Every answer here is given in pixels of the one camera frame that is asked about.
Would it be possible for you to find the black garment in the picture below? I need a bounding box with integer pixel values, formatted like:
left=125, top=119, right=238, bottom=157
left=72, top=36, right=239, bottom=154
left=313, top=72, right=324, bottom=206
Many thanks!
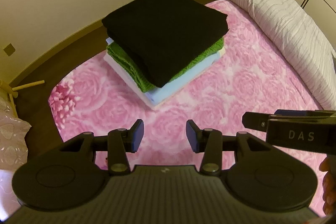
left=102, top=0, right=228, bottom=88

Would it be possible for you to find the right hand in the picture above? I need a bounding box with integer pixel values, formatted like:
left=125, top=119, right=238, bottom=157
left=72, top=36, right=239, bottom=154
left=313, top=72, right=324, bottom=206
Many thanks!
left=319, top=157, right=336, bottom=215

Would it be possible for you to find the light blue folded garment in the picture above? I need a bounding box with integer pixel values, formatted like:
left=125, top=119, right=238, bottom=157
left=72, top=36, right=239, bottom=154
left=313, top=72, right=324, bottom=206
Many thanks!
left=105, top=37, right=221, bottom=106

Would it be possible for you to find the pink floral blanket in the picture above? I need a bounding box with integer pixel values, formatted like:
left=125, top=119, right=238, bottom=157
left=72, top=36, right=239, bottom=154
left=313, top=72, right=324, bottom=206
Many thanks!
left=48, top=0, right=332, bottom=217

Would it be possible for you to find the green folded garment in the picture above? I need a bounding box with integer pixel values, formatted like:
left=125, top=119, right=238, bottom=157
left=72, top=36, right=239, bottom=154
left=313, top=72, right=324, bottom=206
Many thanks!
left=106, top=37, right=224, bottom=93

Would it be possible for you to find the white ribbed duvet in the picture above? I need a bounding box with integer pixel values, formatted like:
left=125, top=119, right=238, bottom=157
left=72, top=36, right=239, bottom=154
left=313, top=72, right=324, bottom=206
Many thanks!
left=230, top=0, right=335, bottom=110

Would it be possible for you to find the white lace cloth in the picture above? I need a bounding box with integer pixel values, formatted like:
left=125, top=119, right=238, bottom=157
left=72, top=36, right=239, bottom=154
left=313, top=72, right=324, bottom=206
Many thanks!
left=1, top=98, right=31, bottom=221

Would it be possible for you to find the wooden rack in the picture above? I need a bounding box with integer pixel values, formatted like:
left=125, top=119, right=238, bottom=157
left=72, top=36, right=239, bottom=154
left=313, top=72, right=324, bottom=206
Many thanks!
left=1, top=80, right=45, bottom=118

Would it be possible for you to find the low wall socket plate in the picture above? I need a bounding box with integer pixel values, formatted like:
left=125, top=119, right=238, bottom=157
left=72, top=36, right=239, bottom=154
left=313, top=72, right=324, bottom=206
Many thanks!
left=3, top=43, right=16, bottom=56

